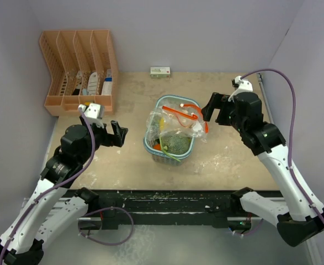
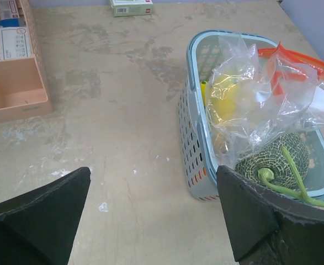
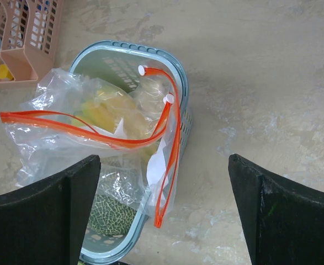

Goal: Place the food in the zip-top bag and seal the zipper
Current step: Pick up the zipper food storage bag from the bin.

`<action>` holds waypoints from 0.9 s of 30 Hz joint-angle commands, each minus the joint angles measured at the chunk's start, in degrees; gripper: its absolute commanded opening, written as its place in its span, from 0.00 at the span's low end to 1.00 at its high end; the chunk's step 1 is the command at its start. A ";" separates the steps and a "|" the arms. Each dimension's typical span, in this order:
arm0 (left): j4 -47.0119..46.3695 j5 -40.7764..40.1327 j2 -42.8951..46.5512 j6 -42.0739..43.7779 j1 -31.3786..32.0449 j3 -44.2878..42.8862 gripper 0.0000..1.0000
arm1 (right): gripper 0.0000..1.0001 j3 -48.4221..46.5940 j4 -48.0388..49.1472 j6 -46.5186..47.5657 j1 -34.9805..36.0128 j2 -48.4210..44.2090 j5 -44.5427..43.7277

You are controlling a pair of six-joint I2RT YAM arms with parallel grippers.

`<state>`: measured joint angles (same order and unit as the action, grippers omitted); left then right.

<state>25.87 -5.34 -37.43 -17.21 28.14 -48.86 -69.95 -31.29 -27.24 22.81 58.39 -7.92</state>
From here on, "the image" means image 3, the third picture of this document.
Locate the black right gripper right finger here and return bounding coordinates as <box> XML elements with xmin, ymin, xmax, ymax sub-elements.
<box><xmin>228</xmin><ymin>154</ymin><xmax>324</xmax><ymax>264</ymax></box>

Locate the green netted melon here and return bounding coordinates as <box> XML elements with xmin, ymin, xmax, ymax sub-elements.
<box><xmin>87</xmin><ymin>162</ymin><xmax>143</xmax><ymax>236</ymax></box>

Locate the yellow block in organizer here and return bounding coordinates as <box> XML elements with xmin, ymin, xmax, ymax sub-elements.
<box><xmin>0</xmin><ymin>63</ymin><xmax>13</xmax><ymax>81</ymax></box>

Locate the pink plastic file organizer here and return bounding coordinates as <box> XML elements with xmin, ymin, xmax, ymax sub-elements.
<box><xmin>0</xmin><ymin>1</ymin><xmax>64</xmax><ymax>88</ymax></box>

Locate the clear zip bag orange zipper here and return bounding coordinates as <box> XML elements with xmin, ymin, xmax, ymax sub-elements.
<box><xmin>0</xmin><ymin>68</ymin><xmax>173</xmax><ymax>186</ymax></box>

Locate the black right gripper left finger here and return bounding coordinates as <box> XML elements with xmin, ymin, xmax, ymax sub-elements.
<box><xmin>0</xmin><ymin>155</ymin><xmax>100</xmax><ymax>264</ymax></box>

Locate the yellow banana bunch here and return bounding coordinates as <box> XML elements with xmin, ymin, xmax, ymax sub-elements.
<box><xmin>72</xmin><ymin>85</ymin><xmax>162</xmax><ymax>163</ymax></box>

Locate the light blue plastic basket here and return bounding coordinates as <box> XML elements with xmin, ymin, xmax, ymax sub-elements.
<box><xmin>69</xmin><ymin>40</ymin><xmax>193</xmax><ymax>264</ymax></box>

